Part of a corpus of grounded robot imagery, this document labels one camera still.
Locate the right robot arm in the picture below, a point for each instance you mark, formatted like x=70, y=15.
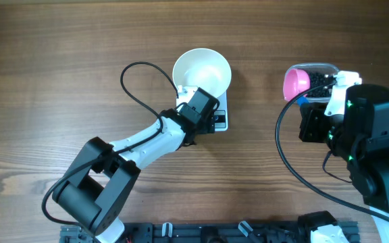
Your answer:
x=360, y=136

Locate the white digital kitchen scale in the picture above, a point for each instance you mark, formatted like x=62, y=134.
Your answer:
x=220, y=117

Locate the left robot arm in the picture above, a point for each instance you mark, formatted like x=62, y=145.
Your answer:
x=98, y=182

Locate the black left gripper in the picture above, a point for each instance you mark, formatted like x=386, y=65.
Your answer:
x=207, y=126

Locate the white round bowl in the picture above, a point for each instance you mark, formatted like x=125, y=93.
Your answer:
x=204, y=68

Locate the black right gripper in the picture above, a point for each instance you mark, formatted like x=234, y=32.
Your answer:
x=312, y=113

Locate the black beans in container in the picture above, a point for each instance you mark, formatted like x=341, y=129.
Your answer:
x=323, y=82

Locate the pink scoop with blue handle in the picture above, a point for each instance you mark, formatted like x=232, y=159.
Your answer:
x=295, y=82

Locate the clear plastic container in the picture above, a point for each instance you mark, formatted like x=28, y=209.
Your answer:
x=322, y=68

